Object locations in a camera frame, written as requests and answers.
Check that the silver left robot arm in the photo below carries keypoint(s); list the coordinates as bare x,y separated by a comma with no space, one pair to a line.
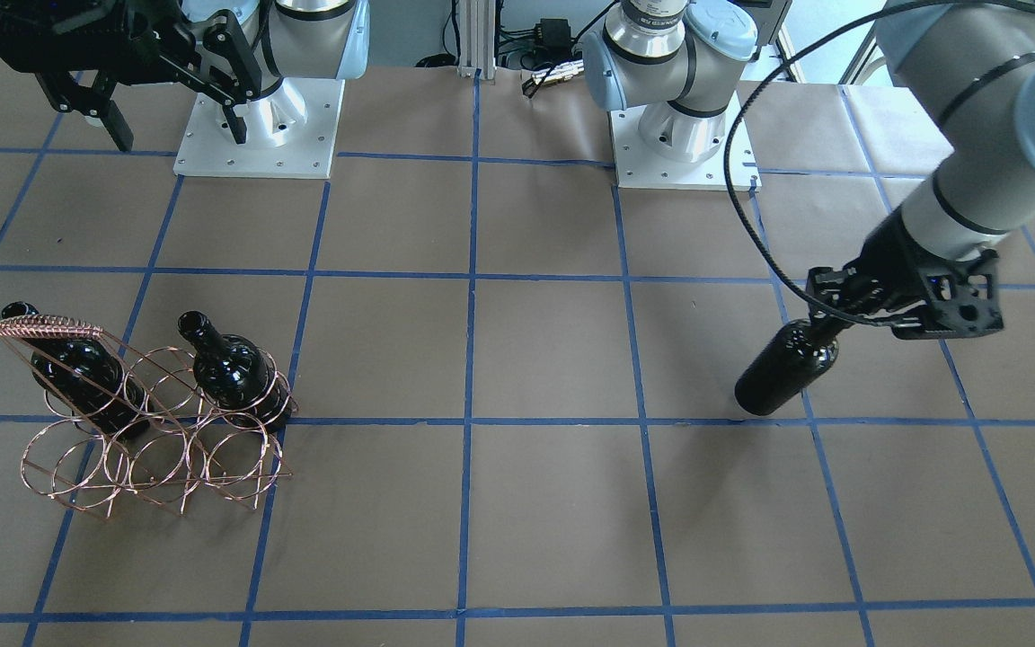
970,64

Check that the aluminium frame post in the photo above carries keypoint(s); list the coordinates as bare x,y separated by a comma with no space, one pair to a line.
476,25

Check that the copper wire wine basket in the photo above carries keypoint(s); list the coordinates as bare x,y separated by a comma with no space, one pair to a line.
158,425

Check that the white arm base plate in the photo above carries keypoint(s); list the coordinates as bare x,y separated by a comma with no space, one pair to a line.
658,148
290,135

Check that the wine bottle in basket middle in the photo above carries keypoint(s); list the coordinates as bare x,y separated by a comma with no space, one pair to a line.
236,376

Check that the dark glass wine bottle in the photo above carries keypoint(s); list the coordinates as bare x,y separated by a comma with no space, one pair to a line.
800,353

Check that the wine bottle under basket handle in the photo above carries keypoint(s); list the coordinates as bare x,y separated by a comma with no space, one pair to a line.
80,372

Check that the black power supply box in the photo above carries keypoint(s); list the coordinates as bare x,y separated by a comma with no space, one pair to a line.
553,36

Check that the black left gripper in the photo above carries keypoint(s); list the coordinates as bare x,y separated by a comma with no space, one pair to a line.
895,254

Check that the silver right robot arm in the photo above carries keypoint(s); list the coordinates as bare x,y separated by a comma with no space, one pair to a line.
293,39

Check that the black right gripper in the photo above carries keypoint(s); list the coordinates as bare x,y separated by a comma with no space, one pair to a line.
142,36

